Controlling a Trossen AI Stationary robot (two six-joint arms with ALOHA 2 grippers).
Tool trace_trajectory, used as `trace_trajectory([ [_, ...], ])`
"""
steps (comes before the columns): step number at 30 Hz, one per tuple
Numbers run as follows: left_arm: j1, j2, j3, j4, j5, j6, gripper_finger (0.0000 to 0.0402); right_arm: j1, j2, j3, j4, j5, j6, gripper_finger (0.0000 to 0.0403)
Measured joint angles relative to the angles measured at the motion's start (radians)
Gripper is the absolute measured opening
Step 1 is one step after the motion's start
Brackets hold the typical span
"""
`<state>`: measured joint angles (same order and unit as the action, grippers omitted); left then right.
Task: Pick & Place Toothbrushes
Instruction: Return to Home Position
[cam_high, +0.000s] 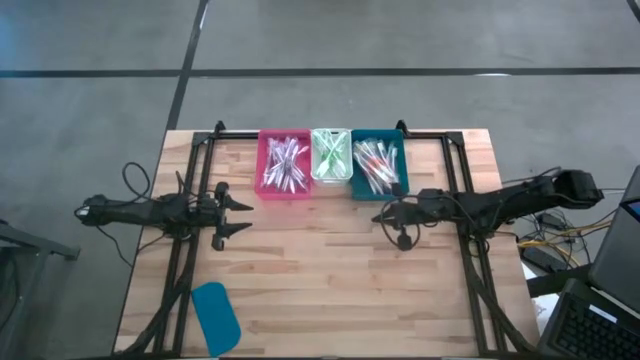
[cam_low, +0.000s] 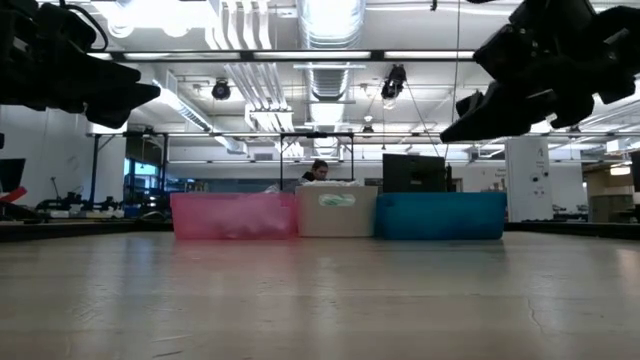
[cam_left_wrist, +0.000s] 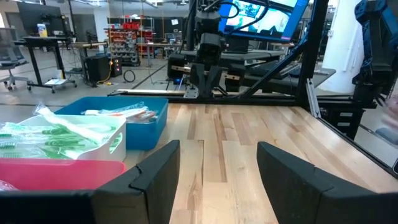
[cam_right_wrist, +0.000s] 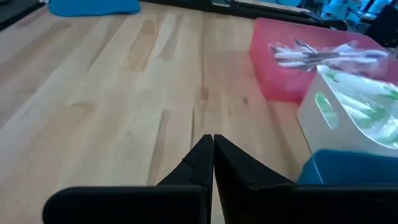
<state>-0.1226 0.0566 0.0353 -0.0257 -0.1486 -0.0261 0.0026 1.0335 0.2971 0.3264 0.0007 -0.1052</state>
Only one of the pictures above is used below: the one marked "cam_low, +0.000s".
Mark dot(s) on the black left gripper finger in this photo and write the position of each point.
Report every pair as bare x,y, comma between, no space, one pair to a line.
120,102
107,72

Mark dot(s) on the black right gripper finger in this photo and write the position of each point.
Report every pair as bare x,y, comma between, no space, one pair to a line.
469,104
500,112

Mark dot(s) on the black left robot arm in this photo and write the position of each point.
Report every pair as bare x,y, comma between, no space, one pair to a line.
15,50

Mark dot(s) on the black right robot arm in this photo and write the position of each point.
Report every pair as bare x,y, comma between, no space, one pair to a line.
622,45

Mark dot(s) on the white pillar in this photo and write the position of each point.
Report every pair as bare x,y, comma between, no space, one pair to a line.
527,175

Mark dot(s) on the black ceiling spotlight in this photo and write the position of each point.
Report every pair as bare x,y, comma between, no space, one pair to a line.
220,91
395,80

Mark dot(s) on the black background monitor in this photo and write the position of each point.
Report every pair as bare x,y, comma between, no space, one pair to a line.
412,172

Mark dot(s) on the black background bench equipment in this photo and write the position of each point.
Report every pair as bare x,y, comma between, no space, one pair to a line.
75,205

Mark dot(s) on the teal plastic bin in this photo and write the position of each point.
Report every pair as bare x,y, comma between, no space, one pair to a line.
450,215

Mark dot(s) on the black background screen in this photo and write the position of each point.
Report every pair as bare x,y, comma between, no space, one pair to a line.
11,175

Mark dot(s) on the red background object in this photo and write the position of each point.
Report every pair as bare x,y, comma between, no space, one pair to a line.
12,195

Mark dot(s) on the pink plastic bin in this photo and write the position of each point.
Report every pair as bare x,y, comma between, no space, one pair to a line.
225,215

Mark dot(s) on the person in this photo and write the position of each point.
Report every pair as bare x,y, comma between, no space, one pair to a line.
319,170

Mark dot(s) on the black overhead crossbar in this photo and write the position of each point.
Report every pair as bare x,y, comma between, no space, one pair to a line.
310,55

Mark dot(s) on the white plastic bin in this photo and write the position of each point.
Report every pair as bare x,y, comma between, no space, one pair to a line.
310,220

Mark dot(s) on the black background rig frame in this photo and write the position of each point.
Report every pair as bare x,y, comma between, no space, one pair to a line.
94,165

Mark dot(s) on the silver ventilation duct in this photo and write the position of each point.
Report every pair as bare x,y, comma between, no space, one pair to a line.
330,75

